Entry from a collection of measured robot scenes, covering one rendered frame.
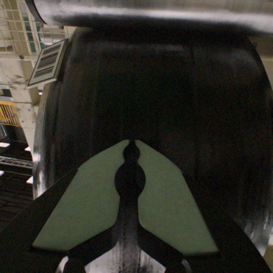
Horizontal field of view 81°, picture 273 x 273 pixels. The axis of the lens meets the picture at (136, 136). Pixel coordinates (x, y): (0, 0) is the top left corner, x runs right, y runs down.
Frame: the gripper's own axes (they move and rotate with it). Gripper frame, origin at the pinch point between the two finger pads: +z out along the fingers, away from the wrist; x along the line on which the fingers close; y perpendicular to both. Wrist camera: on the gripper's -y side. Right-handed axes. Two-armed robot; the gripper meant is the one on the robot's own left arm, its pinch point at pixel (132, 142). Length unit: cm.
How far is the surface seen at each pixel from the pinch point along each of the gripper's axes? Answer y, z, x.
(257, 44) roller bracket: -8.1, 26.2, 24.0
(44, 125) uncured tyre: 0.9, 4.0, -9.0
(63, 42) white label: -6.6, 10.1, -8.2
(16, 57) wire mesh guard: -1, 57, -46
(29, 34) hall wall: -47, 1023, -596
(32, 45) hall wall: 6, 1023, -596
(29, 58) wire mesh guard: -1, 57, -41
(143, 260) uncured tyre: 11.3, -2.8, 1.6
